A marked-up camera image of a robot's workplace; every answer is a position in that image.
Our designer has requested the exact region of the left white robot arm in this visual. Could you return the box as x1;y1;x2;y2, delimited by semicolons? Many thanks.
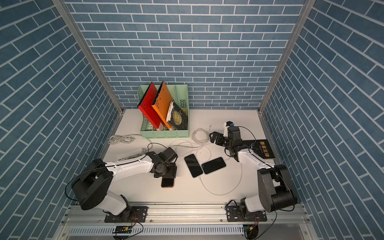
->
71;148;178;222

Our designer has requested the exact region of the small green circuit board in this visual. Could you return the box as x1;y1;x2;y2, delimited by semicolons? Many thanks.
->
113;226;133;235

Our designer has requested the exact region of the white power strip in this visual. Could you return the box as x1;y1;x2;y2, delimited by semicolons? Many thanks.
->
117;148;146;161

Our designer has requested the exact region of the orange folder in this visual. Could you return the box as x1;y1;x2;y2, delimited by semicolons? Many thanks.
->
152;82;173;130

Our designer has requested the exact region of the black phone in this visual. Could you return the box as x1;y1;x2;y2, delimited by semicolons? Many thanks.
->
184;154;204;178

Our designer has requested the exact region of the phone with orange case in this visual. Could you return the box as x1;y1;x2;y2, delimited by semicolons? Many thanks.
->
161;178;175;188

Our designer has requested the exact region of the black book in rack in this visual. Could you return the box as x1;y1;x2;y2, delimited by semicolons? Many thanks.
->
166;101;188;130

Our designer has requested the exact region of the grey power strip cord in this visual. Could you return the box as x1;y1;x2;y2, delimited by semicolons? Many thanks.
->
107;134;142;145

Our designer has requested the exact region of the black book gold lettering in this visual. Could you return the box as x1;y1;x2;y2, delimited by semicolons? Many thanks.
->
243;140;275;159

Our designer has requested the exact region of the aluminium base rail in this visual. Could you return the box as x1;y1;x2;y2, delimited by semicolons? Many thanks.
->
55;202;316;240

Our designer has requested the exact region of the red folder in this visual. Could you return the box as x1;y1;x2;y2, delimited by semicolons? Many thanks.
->
138;83;164;131

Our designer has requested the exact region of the green file organizer rack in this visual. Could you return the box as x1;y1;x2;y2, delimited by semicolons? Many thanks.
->
138;82;190;139

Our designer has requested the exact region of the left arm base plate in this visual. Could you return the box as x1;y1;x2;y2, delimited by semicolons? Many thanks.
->
104;206;149;223

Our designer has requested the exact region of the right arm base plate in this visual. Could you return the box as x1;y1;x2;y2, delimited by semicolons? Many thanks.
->
225;205;267;222

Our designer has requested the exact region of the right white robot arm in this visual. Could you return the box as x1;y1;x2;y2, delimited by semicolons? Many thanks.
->
209;125;298;215

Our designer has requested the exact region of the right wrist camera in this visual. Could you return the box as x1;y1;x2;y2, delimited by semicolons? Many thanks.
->
224;121;234;137

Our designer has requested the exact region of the phone with green case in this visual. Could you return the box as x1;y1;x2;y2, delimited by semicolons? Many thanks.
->
202;157;226;175

